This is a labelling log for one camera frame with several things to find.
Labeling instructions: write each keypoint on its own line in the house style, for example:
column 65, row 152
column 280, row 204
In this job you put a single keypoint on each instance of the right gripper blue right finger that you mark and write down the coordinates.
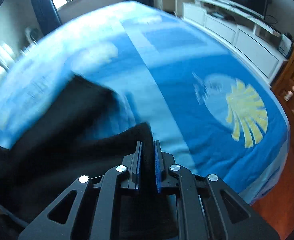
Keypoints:
column 159, row 166

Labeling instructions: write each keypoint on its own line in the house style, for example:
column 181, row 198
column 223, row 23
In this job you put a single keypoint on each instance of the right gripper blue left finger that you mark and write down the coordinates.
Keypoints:
column 135, row 167

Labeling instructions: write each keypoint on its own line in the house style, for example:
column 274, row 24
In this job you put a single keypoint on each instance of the black pants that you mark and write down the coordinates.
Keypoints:
column 49, row 156

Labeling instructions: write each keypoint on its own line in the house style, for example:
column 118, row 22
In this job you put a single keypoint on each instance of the blue patterned bed sheet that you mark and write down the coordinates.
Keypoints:
column 205, row 106

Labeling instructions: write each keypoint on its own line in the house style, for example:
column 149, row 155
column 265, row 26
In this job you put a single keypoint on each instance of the white tv cabinet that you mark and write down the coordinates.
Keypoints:
column 248, row 37

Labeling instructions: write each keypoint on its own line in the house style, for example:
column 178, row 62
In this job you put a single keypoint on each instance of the white desk fan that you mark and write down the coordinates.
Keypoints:
column 33, row 35

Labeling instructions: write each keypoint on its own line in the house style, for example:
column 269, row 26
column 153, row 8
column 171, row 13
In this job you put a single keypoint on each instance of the left dark blue curtain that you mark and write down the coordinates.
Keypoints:
column 46, row 15

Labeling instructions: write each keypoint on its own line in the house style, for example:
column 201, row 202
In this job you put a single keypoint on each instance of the cream tufted leather headboard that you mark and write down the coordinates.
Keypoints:
column 7, row 57

